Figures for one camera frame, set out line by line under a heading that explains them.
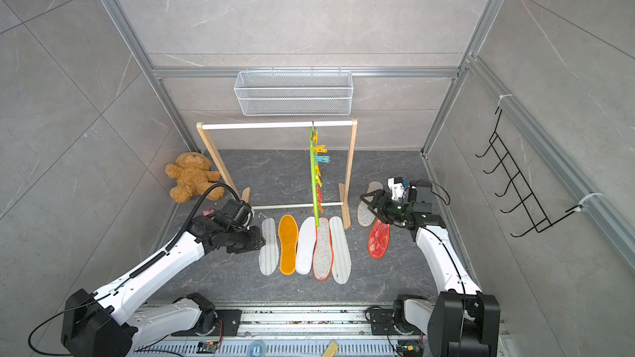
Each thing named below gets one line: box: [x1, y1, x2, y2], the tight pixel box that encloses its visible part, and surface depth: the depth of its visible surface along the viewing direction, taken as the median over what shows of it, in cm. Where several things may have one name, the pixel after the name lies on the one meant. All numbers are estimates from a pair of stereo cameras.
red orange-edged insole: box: [367, 218, 392, 260], surface depth 92 cm
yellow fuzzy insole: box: [277, 214, 299, 276], surface depth 91 cm
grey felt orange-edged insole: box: [312, 216, 334, 281], surface depth 88 cm
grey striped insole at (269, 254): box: [258, 217, 280, 277], surface depth 87 cm
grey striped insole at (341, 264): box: [329, 215, 353, 285], surface depth 90 cm
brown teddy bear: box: [165, 152, 225, 204], surface depth 102 cm
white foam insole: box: [296, 216, 317, 276], surface depth 90 cm
